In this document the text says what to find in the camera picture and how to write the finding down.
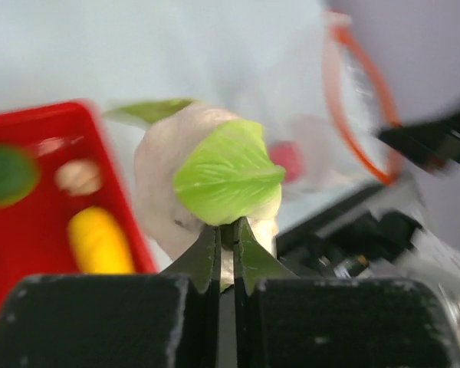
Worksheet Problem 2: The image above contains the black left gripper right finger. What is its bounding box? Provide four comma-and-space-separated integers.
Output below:
232, 218, 460, 367

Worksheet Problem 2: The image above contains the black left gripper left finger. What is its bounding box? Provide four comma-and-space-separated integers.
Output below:
0, 227, 221, 367

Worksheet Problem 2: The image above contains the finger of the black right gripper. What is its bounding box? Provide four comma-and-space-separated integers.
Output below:
377, 102, 460, 173

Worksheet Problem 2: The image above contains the yellow fake mango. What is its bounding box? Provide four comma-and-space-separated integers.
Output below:
67, 206, 136, 274

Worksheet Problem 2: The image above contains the clear zip top bag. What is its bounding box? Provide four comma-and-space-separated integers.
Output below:
275, 10, 402, 192

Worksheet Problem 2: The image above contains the green fake leafy vegetable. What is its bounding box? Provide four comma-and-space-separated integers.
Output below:
103, 97, 287, 294

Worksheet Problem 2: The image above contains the red fake apple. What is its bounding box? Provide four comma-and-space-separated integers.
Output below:
268, 141, 304, 183

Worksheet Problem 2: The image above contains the white fake garlic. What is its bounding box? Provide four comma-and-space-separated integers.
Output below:
54, 159, 103, 196

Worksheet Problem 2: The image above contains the yellow green fake fruit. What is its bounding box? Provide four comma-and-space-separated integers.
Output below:
0, 144, 41, 208

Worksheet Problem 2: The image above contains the red plastic tray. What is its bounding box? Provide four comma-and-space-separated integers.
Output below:
0, 100, 157, 308

